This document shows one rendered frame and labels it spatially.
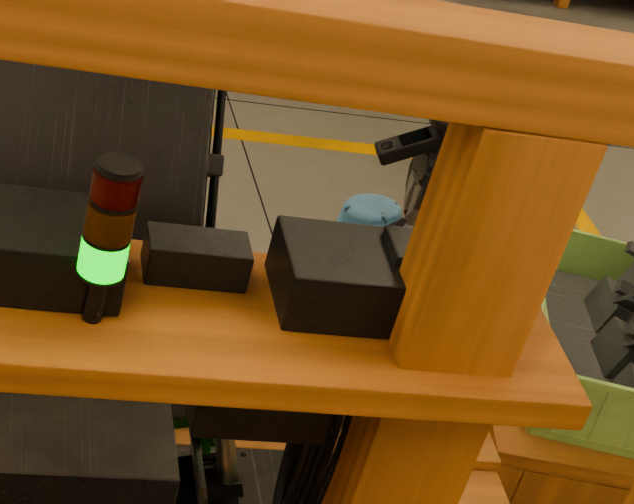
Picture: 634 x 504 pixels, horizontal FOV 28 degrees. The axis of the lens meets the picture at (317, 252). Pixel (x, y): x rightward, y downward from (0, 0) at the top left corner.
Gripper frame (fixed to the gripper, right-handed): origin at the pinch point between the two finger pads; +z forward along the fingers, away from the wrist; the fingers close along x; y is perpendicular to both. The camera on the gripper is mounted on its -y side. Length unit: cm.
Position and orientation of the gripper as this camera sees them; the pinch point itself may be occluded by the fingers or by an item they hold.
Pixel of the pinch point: (406, 215)
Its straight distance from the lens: 221.4
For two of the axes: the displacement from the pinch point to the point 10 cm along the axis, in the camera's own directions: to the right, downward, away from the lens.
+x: -1.8, -5.7, 8.0
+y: 9.5, 1.0, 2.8
